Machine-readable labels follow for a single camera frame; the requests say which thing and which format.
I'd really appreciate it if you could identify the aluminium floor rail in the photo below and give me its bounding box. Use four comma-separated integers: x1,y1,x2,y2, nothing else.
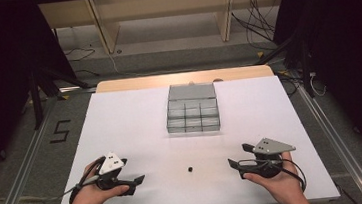
291,71,362,204
0,92,76,204

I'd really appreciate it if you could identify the beige wooden shelf unit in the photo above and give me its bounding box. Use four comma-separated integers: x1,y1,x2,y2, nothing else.
37,0,294,61

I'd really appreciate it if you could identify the black floor cable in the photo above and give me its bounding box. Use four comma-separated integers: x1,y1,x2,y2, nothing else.
62,44,100,81

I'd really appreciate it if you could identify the short white cable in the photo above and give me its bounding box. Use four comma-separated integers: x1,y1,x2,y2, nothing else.
308,71,328,98

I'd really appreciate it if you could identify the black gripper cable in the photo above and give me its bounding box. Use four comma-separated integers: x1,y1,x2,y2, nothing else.
236,152,309,200
64,155,111,204

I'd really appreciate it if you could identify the person's right hand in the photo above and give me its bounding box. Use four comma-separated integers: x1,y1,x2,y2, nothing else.
240,149,309,204

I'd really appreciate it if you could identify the grey left gripper cable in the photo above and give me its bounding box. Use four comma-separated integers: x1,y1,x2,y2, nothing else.
19,174,104,204

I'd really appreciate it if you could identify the white table board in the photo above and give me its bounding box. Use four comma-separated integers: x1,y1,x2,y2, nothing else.
44,69,342,204

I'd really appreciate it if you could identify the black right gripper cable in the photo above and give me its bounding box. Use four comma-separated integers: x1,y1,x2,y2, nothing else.
236,152,309,200

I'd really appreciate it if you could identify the bundle of black cables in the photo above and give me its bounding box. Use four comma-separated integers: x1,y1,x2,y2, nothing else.
228,0,290,55

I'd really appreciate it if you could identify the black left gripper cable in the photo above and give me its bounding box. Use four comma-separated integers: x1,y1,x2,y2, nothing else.
64,155,111,204

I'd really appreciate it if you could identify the clear plastic compartment box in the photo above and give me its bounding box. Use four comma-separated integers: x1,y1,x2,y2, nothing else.
162,79,222,136

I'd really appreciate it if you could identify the black metal stand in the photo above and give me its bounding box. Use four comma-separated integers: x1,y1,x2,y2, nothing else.
24,62,96,131
251,25,317,104

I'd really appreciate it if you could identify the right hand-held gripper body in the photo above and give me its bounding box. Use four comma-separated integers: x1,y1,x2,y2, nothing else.
235,134,300,182

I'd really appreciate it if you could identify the wooden table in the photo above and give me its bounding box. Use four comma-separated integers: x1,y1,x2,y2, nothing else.
95,64,275,94

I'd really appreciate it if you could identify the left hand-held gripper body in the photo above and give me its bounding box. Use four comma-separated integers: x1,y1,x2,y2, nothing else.
94,149,138,199

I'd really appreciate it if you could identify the white floor cable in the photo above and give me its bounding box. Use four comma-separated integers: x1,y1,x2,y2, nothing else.
107,43,200,82

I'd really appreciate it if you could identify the person's left hand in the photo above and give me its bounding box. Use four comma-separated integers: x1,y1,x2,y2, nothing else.
67,156,133,204

